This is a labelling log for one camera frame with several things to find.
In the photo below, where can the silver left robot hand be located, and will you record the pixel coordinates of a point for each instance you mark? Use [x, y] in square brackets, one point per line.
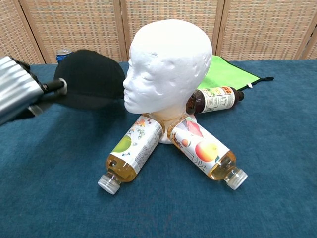
[17, 86]

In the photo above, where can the black baseball cap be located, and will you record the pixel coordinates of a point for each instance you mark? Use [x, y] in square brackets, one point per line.
[91, 79]

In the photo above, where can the white foam mannequin head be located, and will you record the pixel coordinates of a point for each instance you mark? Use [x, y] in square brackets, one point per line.
[168, 67]

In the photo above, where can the blue and white soda can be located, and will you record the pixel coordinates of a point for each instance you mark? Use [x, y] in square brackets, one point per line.
[62, 55]

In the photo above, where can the woven rattan folding screen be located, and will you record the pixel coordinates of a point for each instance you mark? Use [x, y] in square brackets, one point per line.
[86, 27]

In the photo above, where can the blue velvet table cloth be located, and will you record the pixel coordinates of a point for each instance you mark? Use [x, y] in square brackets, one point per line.
[49, 198]

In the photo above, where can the green apple label tea bottle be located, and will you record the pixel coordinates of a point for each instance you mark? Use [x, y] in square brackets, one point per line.
[133, 151]

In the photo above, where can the dark brown tea bottle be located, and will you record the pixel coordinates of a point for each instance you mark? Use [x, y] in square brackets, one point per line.
[215, 99]

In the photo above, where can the peach label tea bottle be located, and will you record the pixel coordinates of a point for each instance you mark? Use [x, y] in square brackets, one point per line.
[205, 151]

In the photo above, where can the green microfiber cloth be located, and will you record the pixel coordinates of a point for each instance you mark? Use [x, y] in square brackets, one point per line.
[227, 74]

